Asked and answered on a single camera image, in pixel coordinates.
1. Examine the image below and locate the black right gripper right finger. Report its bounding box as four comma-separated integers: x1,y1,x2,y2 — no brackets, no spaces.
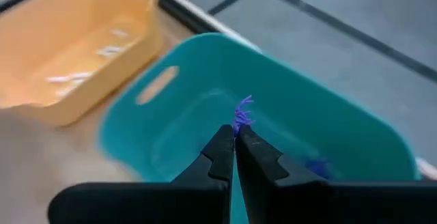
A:
234,125,437,224

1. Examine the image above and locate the white plastic bin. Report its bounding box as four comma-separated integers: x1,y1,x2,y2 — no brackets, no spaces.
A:
415,156,437,181

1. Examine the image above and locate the orange plastic bin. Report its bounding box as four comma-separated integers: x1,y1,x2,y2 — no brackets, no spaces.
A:
0,0,165,128

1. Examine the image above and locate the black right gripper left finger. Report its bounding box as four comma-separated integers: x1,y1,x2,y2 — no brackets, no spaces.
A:
47,124,236,224

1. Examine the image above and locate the teal plastic bin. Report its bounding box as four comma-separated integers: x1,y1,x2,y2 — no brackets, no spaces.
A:
98,32,421,224

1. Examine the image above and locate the purple plastic spider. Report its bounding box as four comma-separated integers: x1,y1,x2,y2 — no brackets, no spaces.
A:
305,158,334,180
233,95,255,136

